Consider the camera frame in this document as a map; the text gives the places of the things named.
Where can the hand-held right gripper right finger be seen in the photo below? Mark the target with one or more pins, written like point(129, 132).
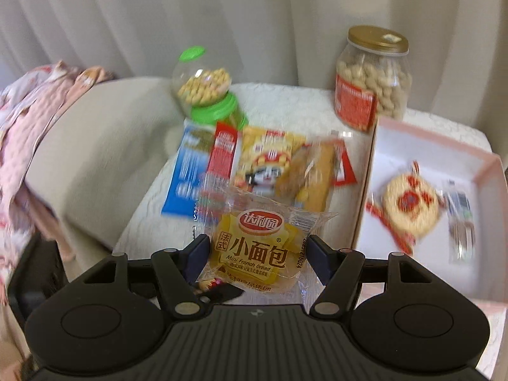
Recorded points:
point(317, 252)

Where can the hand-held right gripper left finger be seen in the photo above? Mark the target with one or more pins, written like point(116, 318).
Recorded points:
point(201, 251)

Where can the yellow label bread packet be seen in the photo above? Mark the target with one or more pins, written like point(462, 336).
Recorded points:
point(258, 246)

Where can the clear brown bread packet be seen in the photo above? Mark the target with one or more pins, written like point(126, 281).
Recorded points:
point(309, 170)

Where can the red snack packet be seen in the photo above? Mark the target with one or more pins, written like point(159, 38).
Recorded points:
point(222, 147)

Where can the yellow cartoon snack packet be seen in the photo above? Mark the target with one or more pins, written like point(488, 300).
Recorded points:
point(270, 154)

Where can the pink cardboard box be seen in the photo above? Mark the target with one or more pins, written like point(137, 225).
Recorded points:
point(397, 147)

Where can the small red candy wrapper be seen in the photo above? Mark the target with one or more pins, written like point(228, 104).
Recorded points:
point(216, 286)

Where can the blue snack packet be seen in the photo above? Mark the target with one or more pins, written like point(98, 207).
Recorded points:
point(182, 174)

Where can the round red-patterned cookie packet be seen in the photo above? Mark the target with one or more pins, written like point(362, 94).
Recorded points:
point(408, 202)

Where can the beige cushion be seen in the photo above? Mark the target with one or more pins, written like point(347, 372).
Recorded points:
point(99, 158)

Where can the clear blue-white snack packet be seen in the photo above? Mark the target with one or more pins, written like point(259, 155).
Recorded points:
point(460, 214)

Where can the white lace cloth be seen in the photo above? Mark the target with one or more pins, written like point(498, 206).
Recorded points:
point(278, 99)

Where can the black object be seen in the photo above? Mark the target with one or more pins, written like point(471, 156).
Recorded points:
point(35, 274)

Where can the green candy dispenser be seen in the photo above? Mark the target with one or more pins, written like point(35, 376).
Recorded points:
point(202, 83)

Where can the clear peanut jar gold lid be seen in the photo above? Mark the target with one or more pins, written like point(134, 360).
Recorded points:
point(373, 83)

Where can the pink printed clothing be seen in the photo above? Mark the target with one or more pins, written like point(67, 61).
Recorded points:
point(35, 127)

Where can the white curtain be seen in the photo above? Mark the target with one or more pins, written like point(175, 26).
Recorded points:
point(238, 16)

